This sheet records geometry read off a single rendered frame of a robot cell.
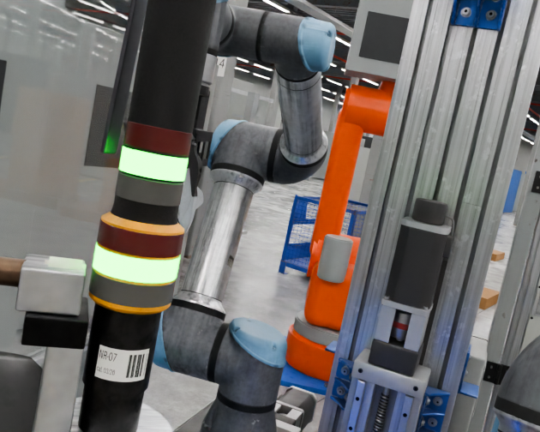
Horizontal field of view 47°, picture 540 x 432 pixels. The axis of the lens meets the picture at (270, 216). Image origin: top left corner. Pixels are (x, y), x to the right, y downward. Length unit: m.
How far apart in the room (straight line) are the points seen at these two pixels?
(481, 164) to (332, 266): 3.06
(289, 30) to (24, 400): 0.64
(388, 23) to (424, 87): 3.12
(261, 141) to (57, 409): 0.99
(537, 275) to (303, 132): 1.18
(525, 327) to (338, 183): 2.54
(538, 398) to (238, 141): 0.80
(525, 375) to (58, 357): 0.52
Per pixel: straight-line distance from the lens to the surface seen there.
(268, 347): 1.15
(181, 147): 0.31
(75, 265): 0.32
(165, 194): 0.31
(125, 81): 0.33
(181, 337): 1.19
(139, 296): 0.31
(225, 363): 1.17
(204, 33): 0.31
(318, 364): 4.39
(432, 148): 1.22
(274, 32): 0.95
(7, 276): 0.33
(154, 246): 0.31
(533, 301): 2.13
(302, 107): 1.06
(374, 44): 4.31
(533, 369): 0.72
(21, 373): 0.53
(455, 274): 1.22
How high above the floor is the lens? 1.63
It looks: 8 degrees down
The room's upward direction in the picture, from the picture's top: 11 degrees clockwise
